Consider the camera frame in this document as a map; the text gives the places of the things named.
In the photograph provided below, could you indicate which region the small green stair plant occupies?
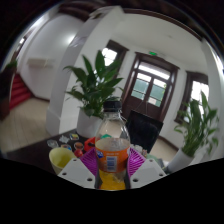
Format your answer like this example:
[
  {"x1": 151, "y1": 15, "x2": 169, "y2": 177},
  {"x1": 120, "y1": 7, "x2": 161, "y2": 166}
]
[{"x1": 3, "y1": 59, "x2": 18, "y2": 71}]

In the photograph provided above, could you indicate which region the dark-framed window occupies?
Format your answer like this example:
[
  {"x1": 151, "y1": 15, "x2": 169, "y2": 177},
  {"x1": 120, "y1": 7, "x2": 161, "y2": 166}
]
[
  {"x1": 176, "y1": 70, "x2": 211, "y2": 124},
  {"x1": 101, "y1": 39, "x2": 129, "y2": 68}
]

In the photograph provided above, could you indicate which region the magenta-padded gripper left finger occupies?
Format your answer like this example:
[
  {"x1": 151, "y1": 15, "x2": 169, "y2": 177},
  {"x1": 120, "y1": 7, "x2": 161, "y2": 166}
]
[{"x1": 57, "y1": 147, "x2": 101, "y2": 190}]

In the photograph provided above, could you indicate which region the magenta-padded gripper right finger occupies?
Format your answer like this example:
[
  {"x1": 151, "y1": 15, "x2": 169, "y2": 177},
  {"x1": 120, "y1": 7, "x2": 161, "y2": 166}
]
[{"x1": 126, "y1": 147, "x2": 167, "y2": 190}]

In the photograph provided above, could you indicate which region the pale yellow cup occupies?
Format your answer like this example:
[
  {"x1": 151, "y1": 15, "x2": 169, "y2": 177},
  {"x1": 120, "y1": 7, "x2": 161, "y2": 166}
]
[{"x1": 48, "y1": 147, "x2": 78, "y2": 176}]

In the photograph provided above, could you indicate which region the black chair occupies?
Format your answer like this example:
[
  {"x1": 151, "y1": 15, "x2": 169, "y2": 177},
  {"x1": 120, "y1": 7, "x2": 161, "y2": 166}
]
[{"x1": 125, "y1": 109, "x2": 164, "y2": 154}]

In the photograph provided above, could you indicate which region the purple pillar sign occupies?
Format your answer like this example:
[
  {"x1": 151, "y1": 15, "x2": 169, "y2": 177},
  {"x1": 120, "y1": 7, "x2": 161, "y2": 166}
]
[{"x1": 71, "y1": 34, "x2": 88, "y2": 48}]

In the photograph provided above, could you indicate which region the white wall radiator cover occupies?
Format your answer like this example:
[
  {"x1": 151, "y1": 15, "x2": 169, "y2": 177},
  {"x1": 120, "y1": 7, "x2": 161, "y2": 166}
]
[{"x1": 26, "y1": 57, "x2": 56, "y2": 69}]

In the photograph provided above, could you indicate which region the red carpeted staircase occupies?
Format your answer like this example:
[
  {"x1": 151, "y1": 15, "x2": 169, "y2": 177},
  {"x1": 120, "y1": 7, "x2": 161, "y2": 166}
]
[{"x1": 9, "y1": 73, "x2": 34, "y2": 111}]

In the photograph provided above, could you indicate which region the dark wooden double door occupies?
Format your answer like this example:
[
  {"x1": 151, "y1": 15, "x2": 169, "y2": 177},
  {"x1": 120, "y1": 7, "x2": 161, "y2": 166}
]
[{"x1": 121, "y1": 51, "x2": 180, "y2": 123}]

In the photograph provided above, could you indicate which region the large-leaf plant in white pot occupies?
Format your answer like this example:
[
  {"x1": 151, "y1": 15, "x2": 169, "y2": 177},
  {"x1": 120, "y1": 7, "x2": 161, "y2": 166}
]
[
  {"x1": 63, "y1": 49, "x2": 124, "y2": 139},
  {"x1": 166, "y1": 90, "x2": 221, "y2": 174}
]

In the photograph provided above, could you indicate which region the orange drink plastic bottle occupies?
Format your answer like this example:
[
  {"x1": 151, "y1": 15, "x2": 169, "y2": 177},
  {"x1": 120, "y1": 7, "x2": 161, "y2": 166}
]
[{"x1": 94, "y1": 99, "x2": 131, "y2": 192}]

